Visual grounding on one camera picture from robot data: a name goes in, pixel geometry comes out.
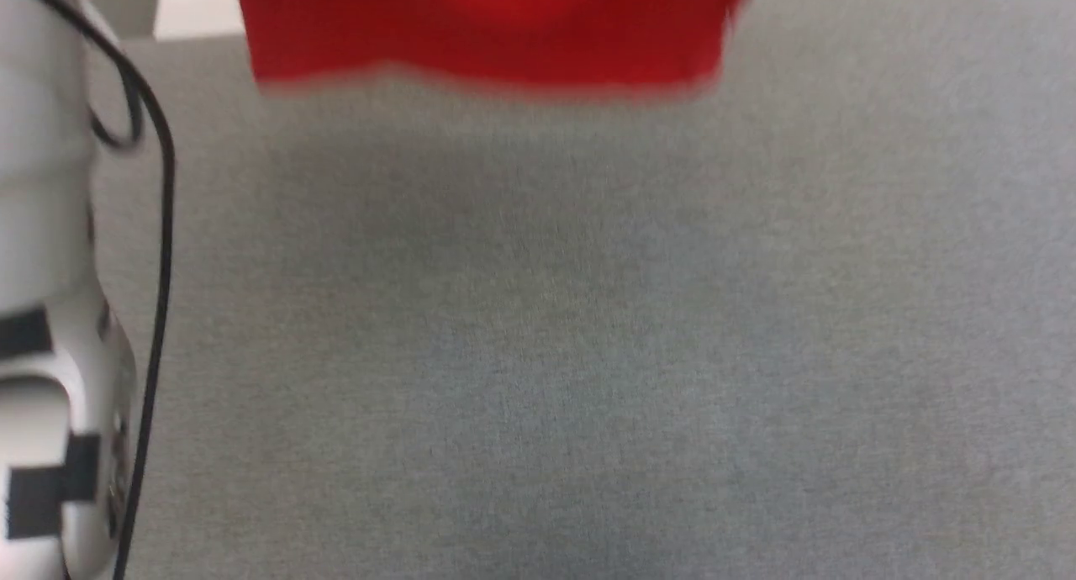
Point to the red and white sports garment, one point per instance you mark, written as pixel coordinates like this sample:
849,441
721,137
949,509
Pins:
487,34

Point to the grey fabric sofa seat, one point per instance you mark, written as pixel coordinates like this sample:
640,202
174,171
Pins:
588,328

